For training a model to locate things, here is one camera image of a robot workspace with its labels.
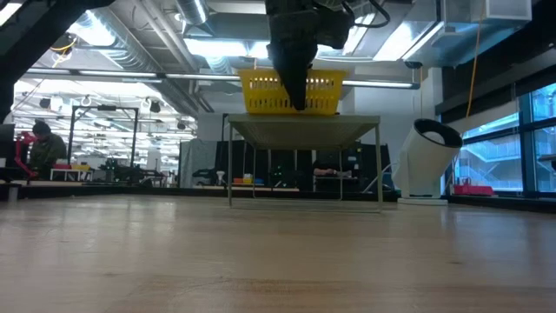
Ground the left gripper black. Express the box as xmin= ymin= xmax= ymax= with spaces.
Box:
xmin=265 ymin=0 xmax=355 ymax=111

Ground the yellow plastic basket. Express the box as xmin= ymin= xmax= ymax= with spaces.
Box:
xmin=237 ymin=68 xmax=348 ymax=116

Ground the pale green perforated metal shelf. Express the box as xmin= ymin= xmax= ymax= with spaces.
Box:
xmin=228 ymin=113 xmax=384 ymax=214

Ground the black cabinet row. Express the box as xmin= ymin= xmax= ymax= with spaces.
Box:
xmin=215 ymin=139 xmax=392 ymax=192

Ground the person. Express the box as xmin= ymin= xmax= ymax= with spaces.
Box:
xmin=312 ymin=151 xmax=353 ymax=192
xmin=29 ymin=120 xmax=69 ymax=180

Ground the long linear pendant light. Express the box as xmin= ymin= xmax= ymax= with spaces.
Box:
xmin=25 ymin=67 xmax=421 ymax=90

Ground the grey covered equipment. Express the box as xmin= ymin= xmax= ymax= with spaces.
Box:
xmin=178 ymin=138 xmax=218 ymax=189

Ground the white cylinder with black rim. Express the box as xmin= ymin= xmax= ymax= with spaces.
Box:
xmin=392 ymin=117 xmax=464 ymax=206

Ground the red flat box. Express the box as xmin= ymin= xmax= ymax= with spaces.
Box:
xmin=453 ymin=177 xmax=495 ymax=196

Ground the round black ceiling device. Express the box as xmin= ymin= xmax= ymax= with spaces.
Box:
xmin=50 ymin=32 xmax=78 ymax=57

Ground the white table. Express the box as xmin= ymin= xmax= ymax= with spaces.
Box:
xmin=50 ymin=168 xmax=95 ymax=182

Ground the red and black machine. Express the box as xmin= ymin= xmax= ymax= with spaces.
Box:
xmin=14 ymin=132 xmax=40 ymax=179

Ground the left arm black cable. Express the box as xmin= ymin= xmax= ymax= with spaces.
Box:
xmin=342 ymin=0 xmax=392 ymax=30

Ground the silver rectangular air duct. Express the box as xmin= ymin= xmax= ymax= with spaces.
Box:
xmin=312 ymin=0 xmax=533 ymax=62

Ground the silver round ventilation duct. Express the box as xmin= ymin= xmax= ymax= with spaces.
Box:
xmin=82 ymin=0 xmax=209 ymax=114

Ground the yellow hanging cable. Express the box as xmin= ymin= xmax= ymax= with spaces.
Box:
xmin=465 ymin=0 xmax=484 ymax=119

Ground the black frame stand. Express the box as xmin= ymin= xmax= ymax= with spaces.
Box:
xmin=67 ymin=104 xmax=140 ymax=170

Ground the window with black frame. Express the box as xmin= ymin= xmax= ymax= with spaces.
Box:
xmin=451 ymin=82 xmax=556 ymax=196

